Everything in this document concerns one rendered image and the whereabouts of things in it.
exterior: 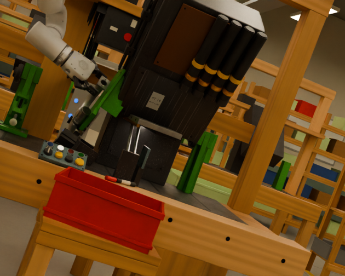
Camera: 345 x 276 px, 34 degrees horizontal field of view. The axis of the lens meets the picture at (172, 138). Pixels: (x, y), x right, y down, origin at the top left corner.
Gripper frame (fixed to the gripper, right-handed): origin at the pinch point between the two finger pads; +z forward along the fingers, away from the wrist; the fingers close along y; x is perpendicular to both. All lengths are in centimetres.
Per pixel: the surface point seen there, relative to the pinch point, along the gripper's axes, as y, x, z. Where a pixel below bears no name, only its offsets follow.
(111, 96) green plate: -7.3, -6.5, 4.7
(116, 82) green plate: -4.7, -10.8, 2.7
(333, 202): 345, 220, 365
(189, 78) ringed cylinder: -4.2, -33.0, 18.9
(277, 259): -32, -20, 83
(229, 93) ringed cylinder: -1.2, -37.3, 33.1
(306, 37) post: 72, -38, 62
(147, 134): 1.5, 5.5, 27.7
